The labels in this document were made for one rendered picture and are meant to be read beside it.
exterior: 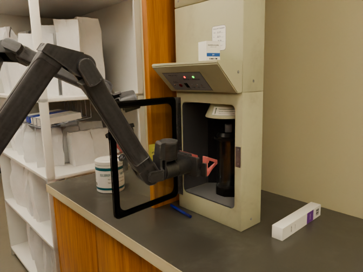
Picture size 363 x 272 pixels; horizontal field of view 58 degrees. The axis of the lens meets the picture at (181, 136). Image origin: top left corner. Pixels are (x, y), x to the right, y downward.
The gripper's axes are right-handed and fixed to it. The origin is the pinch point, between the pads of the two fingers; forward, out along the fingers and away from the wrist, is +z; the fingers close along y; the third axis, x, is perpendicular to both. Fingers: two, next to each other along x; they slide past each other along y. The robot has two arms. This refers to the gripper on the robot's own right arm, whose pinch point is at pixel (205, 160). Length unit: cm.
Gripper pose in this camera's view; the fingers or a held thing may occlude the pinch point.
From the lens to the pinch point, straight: 118.5
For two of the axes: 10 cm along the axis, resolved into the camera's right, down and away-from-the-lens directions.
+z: 7.5, -1.4, 6.5
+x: 0.2, 9.8, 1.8
